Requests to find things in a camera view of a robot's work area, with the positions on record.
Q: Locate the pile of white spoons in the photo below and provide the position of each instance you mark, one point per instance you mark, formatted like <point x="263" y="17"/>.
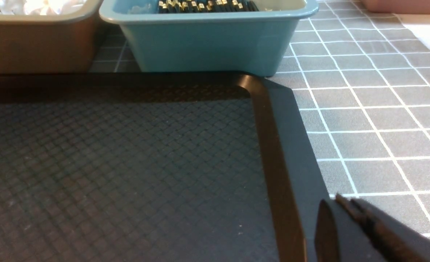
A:
<point x="40" y="7"/>

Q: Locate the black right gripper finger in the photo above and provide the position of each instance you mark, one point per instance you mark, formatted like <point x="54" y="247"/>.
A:
<point x="353" y="230"/>

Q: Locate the pink bin at edge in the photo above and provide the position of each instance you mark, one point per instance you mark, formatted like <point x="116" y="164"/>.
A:
<point x="414" y="7"/>

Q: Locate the pile of black chopsticks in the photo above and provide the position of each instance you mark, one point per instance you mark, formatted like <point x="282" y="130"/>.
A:
<point x="206" y="6"/>

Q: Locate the black serving tray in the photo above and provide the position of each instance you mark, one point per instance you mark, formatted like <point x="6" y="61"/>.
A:
<point x="154" y="168"/>

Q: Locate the blue plastic chopstick bin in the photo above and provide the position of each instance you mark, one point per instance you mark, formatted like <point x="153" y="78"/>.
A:
<point x="228" y="38"/>

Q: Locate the grey checkered tablecloth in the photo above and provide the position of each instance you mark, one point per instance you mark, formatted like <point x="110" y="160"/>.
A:
<point x="362" y="84"/>

